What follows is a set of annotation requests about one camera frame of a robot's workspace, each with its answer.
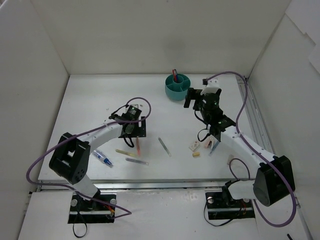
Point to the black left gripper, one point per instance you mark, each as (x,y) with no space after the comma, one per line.
(136,133)

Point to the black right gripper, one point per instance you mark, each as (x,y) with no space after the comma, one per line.
(196,96)

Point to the orange transparent pen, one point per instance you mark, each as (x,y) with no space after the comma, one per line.
(138,146)

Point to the red gel pen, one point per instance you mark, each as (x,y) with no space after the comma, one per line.
(173,76)

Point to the blue ballpoint pen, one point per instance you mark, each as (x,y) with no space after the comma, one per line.
(177,76)

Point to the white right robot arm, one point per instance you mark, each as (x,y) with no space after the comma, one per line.
(274,178)

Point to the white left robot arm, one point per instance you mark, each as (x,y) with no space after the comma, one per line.
(70,160)

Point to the teal round compartment organizer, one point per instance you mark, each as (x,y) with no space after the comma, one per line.
(177,91)

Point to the yellow transparent pen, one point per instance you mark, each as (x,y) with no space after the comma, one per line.
(130,154)

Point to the green grey transparent pen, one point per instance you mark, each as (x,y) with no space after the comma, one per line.
(164,146)

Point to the white blue correction tape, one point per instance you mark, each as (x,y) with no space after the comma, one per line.
(102,157)

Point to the white boxed eraser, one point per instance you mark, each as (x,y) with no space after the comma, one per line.
(194,146)

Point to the light blue pen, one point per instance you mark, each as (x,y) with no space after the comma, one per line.
(214,147)

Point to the small tan eraser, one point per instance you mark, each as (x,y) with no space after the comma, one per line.
(196,154)

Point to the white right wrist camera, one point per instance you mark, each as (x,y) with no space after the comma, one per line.
(210,86)

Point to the aluminium front rail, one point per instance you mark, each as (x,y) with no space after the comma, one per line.
(161,184)

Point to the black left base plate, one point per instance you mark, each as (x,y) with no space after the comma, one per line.
(89,212)

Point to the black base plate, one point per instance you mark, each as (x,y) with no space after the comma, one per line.
(89,212)
(218,209)

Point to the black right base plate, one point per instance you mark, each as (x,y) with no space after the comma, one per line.
(218,209)

